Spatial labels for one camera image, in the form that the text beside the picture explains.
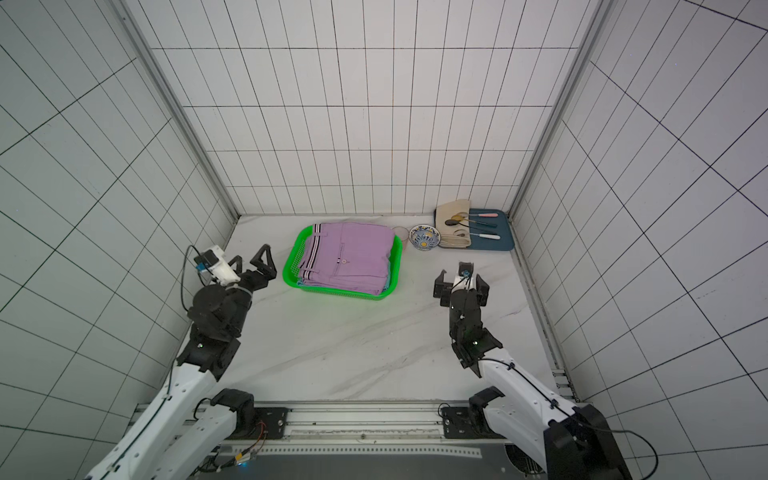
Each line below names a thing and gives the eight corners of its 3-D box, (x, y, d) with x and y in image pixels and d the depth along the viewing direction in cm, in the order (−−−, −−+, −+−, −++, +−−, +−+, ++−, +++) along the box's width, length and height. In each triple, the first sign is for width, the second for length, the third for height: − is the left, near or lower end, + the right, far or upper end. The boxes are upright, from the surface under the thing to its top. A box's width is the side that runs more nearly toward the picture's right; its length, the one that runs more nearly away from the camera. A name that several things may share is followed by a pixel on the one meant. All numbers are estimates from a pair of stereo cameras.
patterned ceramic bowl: (410, 250, 110) (410, 244, 107) (409, 230, 116) (409, 224, 113) (440, 250, 110) (442, 244, 107) (437, 230, 116) (438, 224, 113)
